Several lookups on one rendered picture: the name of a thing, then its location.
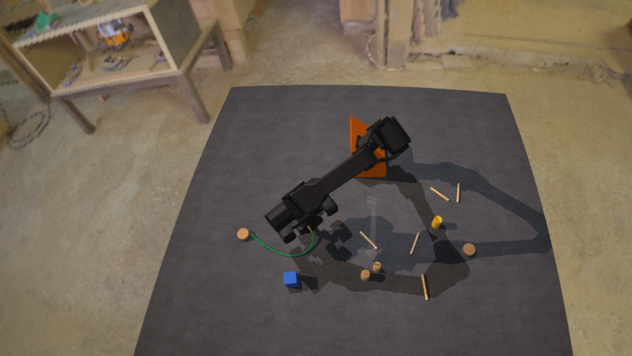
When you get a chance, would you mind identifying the yellow cylinder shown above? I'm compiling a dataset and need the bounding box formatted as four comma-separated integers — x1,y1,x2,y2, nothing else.
431,215,443,228

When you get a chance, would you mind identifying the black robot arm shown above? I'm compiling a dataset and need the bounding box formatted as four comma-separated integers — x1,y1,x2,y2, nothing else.
265,116,411,232

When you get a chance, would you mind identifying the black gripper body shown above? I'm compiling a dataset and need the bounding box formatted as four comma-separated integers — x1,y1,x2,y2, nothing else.
278,196,338,244

